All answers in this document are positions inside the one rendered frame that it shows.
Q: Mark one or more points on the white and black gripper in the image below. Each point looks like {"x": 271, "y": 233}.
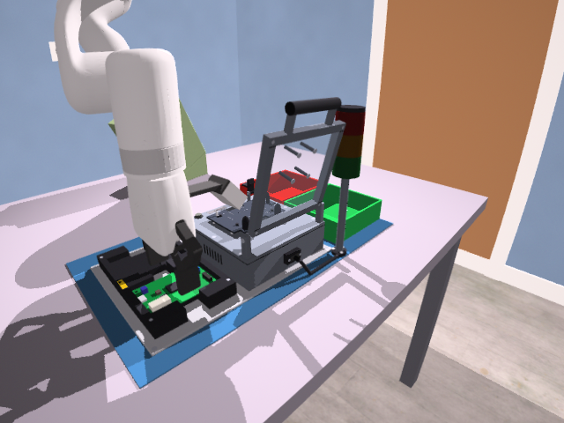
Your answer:
{"x": 161, "y": 211}

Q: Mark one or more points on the red open-top bin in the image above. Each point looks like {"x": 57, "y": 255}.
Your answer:
{"x": 244, "y": 189}

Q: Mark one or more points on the green bin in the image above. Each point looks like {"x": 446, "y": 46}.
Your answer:
{"x": 356, "y": 204}

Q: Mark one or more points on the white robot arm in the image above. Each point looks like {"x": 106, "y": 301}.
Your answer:
{"x": 140, "y": 83}

